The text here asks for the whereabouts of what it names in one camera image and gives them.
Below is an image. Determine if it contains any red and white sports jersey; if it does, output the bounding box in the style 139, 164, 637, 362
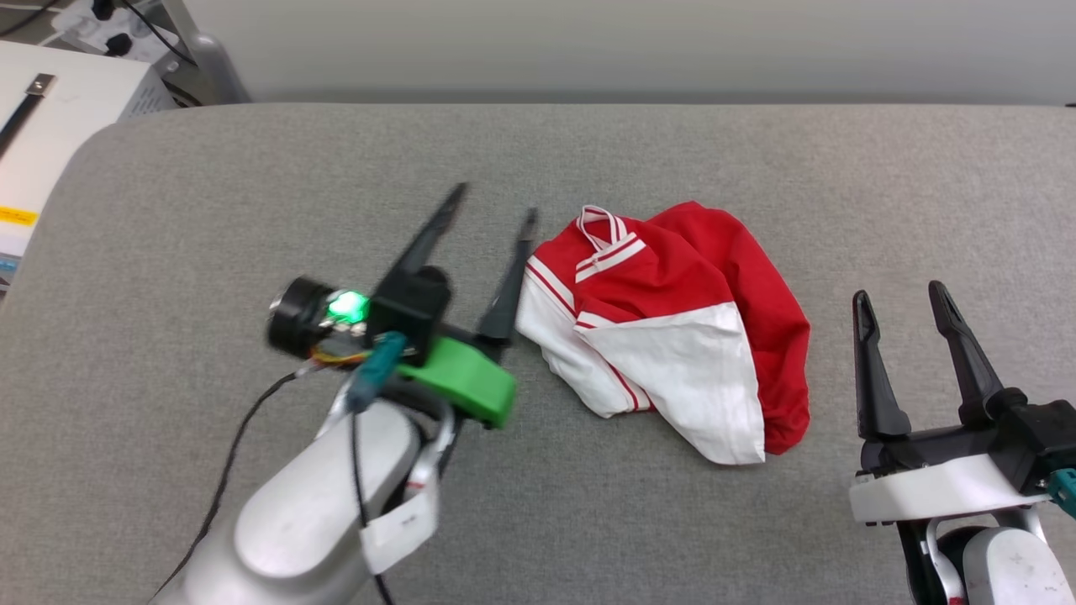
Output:
514, 201, 813, 466

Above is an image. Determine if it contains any white box appliance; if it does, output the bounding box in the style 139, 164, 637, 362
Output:
0, 40, 179, 291

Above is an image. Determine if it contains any teal cable connector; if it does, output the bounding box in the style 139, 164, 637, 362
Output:
347, 331, 409, 413
1048, 468, 1076, 519

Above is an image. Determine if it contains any white label tag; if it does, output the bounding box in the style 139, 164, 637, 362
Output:
360, 466, 443, 577

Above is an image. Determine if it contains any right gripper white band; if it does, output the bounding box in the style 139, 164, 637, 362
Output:
848, 281, 1076, 527

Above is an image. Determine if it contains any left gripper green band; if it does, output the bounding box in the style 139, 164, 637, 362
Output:
368, 182, 540, 430

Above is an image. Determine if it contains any thin black cable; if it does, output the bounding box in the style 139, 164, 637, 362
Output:
349, 410, 396, 605
151, 371, 302, 599

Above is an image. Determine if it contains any white power strip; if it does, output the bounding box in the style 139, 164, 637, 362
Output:
49, 0, 173, 61

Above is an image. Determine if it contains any grey metal stand leg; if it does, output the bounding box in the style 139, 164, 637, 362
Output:
158, 0, 251, 106

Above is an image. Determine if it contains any black strap with metal end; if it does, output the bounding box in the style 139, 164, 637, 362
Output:
0, 73, 57, 159

